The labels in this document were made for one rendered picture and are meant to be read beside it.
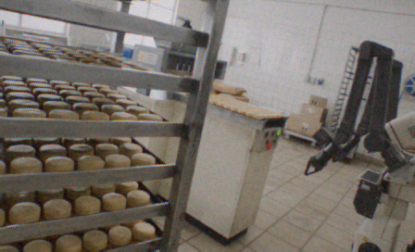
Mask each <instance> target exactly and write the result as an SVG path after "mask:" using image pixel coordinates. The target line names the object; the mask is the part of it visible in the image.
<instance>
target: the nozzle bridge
mask: <svg viewBox="0 0 415 252"><path fill-rule="evenodd" d="M182 57H183V62H185V66H187V65H188V58H189V63H191V67H192V66H193V65H194V60H195V61H196V55H192V54H185V53H181V52H178V51H170V50H168V49H162V48H158V47H154V46H150V45H143V44H134V51H133V55H132V63H135V64H138V65H143V68H150V69H154V70H155V72H162V73H167V74H180V75H185V76H193V74H194V73H193V69H190V71H187V68H188V66H187V67H186V68H184V70H183V71H181V69H182V66H181V65H182ZM187 57H188V58H187ZM177 61H179V66H180V67H178V70H175V67H176V64H177ZM227 64H228V61H222V60H219V59H218V62H217V66H216V68H215V75H214V79H220V80H224V77H225V70H226V68H227ZM214 79H213V82H214ZM213 82H212V84H213ZM136 93H137V94H142V95H150V93H151V90H149V89H142V88H136Z"/></svg>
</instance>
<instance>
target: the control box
mask: <svg viewBox="0 0 415 252"><path fill-rule="evenodd" d="M279 130H280V133H281V130H282V128H280V127H270V128H265V129H264V131H260V132H259V136H258V143H257V146H256V149H255V151H258V152H261V151H267V148H268V145H269V146H270V147H271V149H272V148H277V144H278V141H279V138H280V135H277V132H278V131H279ZM267 132H268V133H269V135H268V137H266V133H267ZM272 132H275V133H274V135H272ZM275 138H276V139H277V142H276V143H274V142H273V140H274V139H275ZM268 140H270V143H269V144H268V145H266V143H267V141H268ZM270 147H269V149H268V150H270Z"/></svg>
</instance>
